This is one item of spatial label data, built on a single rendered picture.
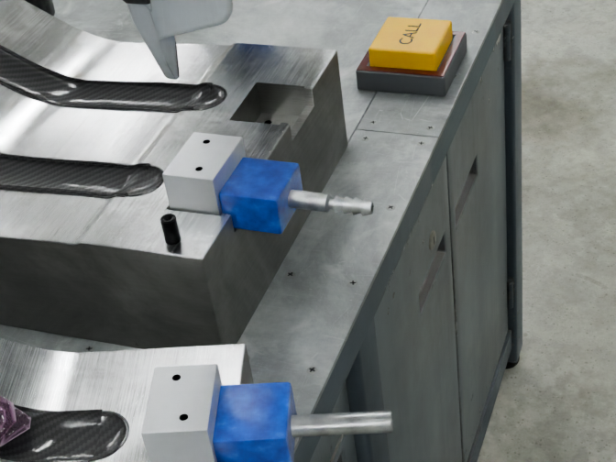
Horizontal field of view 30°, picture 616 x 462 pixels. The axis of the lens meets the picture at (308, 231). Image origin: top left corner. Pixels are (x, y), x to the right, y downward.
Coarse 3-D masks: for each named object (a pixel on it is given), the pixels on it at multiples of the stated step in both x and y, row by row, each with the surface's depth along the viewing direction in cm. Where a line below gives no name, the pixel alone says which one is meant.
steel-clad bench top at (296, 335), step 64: (64, 0) 123; (256, 0) 118; (320, 0) 116; (384, 0) 114; (448, 0) 113; (384, 128) 96; (384, 192) 89; (320, 256) 83; (384, 256) 83; (256, 320) 79; (320, 320) 78; (320, 384) 73
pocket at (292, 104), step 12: (264, 84) 86; (276, 84) 86; (252, 96) 86; (264, 96) 87; (276, 96) 87; (288, 96) 86; (300, 96) 86; (312, 96) 85; (240, 108) 84; (252, 108) 86; (264, 108) 88; (276, 108) 87; (288, 108) 87; (300, 108) 87; (312, 108) 85; (240, 120) 84; (252, 120) 87; (264, 120) 87; (276, 120) 87; (288, 120) 87; (300, 120) 84
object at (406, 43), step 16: (384, 32) 101; (400, 32) 101; (416, 32) 101; (432, 32) 100; (448, 32) 101; (384, 48) 99; (400, 48) 99; (416, 48) 98; (432, 48) 98; (384, 64) 100; (400, 64) 99; (416, 64) 99; (432, 64) 98
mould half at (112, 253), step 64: (0, 0) 96; (64, 64) 93; (128, 64) 92; (192, 64) 90; (256, 64) 89; (320, 64) 87; (0, 128) 86; (64, 128) 86; (128, 128) 84; (192, 128) 82; (256, 128) 81; (320, 128) 87; (0, 192) 80; (0, 256) 77; (64, 256) 74; (128, 256) 72; (192, 256) 71; (256, 256) 78; (0, 320) 81; (64, 320) 79; (128, 320) 76; (192, 320) 74
